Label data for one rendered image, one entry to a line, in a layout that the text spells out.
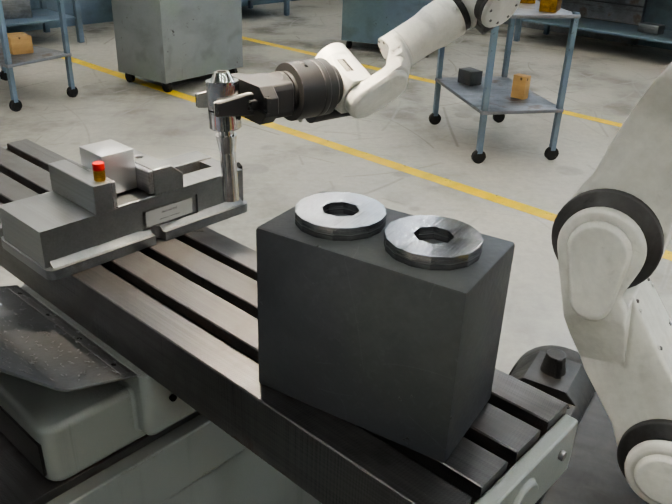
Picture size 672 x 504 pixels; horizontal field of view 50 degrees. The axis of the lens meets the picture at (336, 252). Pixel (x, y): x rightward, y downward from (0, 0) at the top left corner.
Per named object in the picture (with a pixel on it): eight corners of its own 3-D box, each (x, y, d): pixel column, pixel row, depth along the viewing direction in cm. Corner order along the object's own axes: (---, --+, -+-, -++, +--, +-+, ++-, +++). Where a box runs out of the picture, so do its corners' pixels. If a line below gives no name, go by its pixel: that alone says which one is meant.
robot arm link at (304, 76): (220, 59, 108) (286, 51, 115) (223, 121, 113) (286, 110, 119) (265, 76, 100) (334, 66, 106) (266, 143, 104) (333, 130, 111)
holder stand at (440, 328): (318, 333, 87) (322, 177, 78) (491, 398, 77) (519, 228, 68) (257, 384, 78) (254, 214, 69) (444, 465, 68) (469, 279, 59)
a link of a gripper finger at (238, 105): (213, 97, 100) (251, 91, 104) (214, 120, 102) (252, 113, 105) (218, 100, 99) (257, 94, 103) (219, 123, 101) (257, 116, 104)
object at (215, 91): (244, 77, 104) (246, 118, 107) (214, 76, 106) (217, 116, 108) (230, 84, 100) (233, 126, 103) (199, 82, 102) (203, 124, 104)
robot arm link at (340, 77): (332, 84, 107) (389, 75, 114) (295, 40, 112) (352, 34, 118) (311, 140, 116) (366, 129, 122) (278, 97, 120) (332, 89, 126)
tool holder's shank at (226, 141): (240, 125, 107) (245, 196, 112) (220, 124, 108) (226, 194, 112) (231, 131, 104) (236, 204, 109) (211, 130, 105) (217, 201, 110)
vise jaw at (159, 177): (137, 165, 116) (135, 142, 114) (184, 186, 109) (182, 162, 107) (104, 174, 112) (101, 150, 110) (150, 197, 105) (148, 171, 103)
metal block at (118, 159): (115, 176, 110) (110, 138, 107) (137, 187, 106) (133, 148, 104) (83, 185, 107) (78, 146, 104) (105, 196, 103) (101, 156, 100)
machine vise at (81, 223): (194, 185, 128) (191, 125, 123) (250, 210, 119) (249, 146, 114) (-1, 245, 105) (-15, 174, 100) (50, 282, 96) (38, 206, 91)
